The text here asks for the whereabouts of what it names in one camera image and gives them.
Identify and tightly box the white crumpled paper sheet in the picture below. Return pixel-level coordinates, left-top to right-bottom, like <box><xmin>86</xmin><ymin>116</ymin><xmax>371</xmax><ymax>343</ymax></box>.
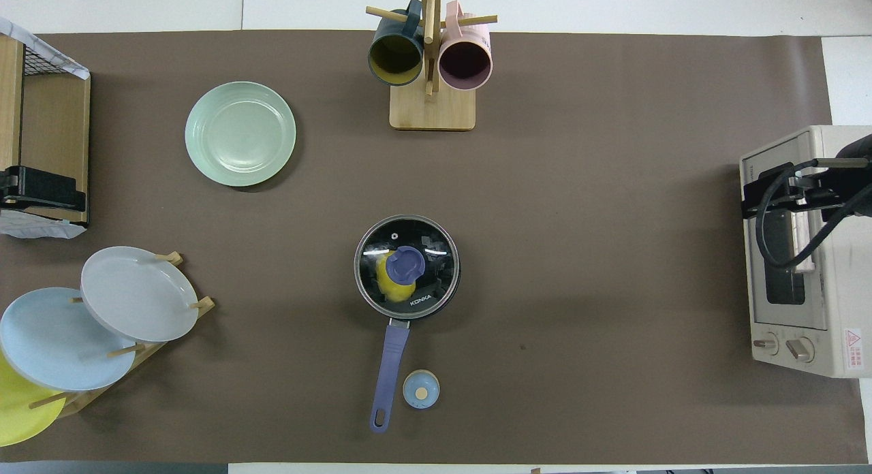
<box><xmin>0</xmin><ymin>210</ymin><xmax>87</xmax><ymax>240</ymax></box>

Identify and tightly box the grey plate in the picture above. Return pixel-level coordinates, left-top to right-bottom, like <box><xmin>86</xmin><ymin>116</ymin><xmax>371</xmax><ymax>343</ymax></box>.
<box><xmin>80</xmin><ymin>246</ymin><xmax>200</xmax><ymax>343</ymax></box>

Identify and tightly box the light blue plate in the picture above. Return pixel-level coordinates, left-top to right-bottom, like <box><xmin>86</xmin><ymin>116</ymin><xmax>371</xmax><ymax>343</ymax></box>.
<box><xmin>0</xmin><ymin>287</ymin><xmax>137</xmax><ymax>392</ymax></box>

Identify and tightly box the beige toaster oven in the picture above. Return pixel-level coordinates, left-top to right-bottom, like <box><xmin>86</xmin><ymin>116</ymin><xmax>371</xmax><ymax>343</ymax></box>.
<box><xmin>739</xmin><ymin>125</ymin><xmax>872</xmax><ymax>379</ymax></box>

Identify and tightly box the yellow plate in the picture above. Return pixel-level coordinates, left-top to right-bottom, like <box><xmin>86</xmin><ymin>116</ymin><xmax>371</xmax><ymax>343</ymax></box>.
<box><xmin>0</xmin><ymin>351</ymin><xmax>67</xmax><ymax>447</ymax></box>

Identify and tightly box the pink ribbed mug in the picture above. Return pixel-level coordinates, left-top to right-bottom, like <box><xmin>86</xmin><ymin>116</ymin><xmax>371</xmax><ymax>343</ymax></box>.
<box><xmin>438</xmin><ymin>1</ymin><xmax>493</xmax><ymax>91</ymax></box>

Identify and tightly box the wooden shelf unit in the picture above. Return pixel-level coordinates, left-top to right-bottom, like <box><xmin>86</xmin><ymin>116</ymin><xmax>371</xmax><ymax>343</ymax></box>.
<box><xmin>0</xmin><ymin>35</ymin><xmax>91</xmax><ymax>226</ymax></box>

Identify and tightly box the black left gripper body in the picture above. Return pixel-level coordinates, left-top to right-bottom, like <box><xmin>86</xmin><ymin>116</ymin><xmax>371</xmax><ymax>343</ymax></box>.
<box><xmin>0</xmin><ymin>169</ymin><xmax>28</xmax><ymax>209</ymax></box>

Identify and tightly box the dark blue pot purple handle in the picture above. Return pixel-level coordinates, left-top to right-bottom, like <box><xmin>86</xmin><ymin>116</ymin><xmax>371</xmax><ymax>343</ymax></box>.
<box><xmin>354</xmin><ymin>215</ymin><xmax>462</xmax><ymax>433</ymax></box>

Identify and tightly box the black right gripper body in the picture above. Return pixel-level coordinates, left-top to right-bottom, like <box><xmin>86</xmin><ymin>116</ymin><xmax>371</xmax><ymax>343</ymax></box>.
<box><xmin>787</xmin><ymin>169</ymin><xmax>845</xmax><ymax>212</ymax></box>

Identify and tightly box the wooden mug tree stand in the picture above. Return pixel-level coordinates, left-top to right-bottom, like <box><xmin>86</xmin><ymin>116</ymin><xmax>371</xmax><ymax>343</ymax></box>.
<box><xmin>366</xmin><ymin>0</ymin><xmax>499</xmax><ymax>131</ymax></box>

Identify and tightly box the brown table mat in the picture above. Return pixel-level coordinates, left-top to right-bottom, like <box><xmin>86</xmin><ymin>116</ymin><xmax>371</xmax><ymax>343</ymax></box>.
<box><xmin>0</xmin><ymin>30</ymin><xmax>869</xmax><ymax>464</ymax></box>

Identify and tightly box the dark teal mug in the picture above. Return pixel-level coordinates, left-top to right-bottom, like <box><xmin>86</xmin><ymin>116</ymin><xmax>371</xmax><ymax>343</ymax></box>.
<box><xmin>368</xmin><ymin>0</ymin><xmax>426</xmax><ymax>86</ymax></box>

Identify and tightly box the wooden plate rack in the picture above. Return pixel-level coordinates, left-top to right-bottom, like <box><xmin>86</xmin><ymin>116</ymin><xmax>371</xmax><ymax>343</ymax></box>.
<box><xmin>29</xmin><ymin>251</ymin><xmax>216</xmax><ymax>419</ymax></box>

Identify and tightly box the glass lid blue knob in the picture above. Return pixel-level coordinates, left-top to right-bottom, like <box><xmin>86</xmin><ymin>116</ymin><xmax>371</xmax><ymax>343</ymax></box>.
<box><xmin>354</xmin><ymin>215</ymin><xmax>460</xmax><ymax>319</ymax></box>

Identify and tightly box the pale green plate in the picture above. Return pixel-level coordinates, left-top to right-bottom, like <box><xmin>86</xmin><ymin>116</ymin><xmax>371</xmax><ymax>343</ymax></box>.
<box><xmin>185</xmin><ymin>81</ymin><xmax>297</xmax><ymax>187</ymax></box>

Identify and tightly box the black wire basket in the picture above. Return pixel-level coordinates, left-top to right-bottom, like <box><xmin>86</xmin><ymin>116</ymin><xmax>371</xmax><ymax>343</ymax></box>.
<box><xmin>20</xmin><ymin>42</ymin><xmax>77</xmax><ymax>76</ymax></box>

